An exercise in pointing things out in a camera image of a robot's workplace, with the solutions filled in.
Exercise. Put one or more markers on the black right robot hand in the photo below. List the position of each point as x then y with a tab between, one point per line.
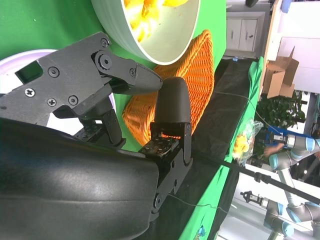
62	187

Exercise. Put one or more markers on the grey-green round bowl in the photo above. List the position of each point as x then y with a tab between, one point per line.
120	27

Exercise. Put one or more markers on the orange white striped bun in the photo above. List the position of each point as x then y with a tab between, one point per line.
147	15

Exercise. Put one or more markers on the grey industrial robot arm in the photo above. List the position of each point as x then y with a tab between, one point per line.
300	142
277	222

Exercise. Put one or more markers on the lavender round plate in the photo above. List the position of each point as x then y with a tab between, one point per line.
7	80

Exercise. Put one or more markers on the orange wicker basket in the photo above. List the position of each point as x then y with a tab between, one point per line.
195	75

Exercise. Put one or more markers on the green cloth with cartoon print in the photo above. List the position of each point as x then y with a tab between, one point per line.
212	200

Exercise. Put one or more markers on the green tablecloth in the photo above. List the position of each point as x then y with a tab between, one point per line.
37	25

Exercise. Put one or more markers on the black backdrop cloth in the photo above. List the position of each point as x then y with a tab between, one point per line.
220	112

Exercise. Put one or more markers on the clear bag of yellow items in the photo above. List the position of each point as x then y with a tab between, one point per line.
243	145

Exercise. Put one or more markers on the black pole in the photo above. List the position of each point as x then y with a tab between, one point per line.
275	183

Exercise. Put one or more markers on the green leafy plant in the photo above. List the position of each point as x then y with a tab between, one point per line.
280	110

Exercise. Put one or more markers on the white cabinet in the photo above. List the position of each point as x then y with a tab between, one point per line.
246	32

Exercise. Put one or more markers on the brown cardboard box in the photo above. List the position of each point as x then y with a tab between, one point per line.
277	80

